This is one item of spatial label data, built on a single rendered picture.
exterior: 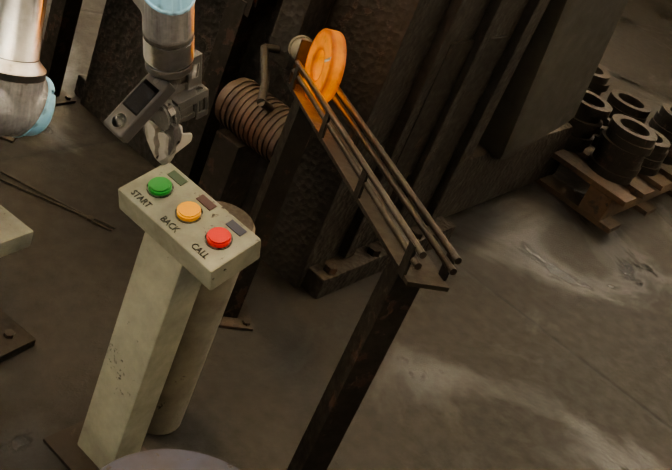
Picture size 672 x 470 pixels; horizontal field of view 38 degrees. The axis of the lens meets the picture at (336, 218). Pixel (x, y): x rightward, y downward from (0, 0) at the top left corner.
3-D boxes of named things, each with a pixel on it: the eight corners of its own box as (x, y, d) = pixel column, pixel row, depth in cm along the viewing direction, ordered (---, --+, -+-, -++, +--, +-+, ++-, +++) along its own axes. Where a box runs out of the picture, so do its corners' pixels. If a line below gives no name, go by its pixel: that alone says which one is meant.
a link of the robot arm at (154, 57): (164, 57, 140) (129, 29, 143) (165, 82, 143) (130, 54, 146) (205, 38, 144) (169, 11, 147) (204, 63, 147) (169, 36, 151)
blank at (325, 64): (312, 108, 214) (298, 105, 212) (322, 39, 215) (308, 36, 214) (341, 98, 199) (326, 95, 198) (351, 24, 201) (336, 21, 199)
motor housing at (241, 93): (195, 244, 261) (257, 70, 235) (251, 293, 252) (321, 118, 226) (159, 256, 251) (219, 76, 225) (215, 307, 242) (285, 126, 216)
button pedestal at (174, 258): (100, 403, 202) (180, 157, 172) (174, 482, 192) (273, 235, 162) (35, 432, 190) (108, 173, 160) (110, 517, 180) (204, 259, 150)
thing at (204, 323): (156, 386, 212) (226, 193, 187) (192, 422, 207) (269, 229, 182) (113, 406, 203) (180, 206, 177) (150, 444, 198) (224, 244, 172)
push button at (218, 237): (219, 229, 161) (220, 222, 160) (236, 243, 159) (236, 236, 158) (201, 241, 159) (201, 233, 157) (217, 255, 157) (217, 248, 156)
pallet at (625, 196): (377, 69, 414) (417, -26, 392) (477, 57, 475) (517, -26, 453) (607, 234, 361) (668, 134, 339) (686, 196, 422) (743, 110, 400)
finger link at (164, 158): (197, 161, 162) (197, 120, 156) (169, 177, 159) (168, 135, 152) (184, 151, 164) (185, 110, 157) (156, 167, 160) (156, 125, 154)
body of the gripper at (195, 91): (209, 118, 156) (211, 58, 148) (166, 140, 152) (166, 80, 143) (178, 93, 160) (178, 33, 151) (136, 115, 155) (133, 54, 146)
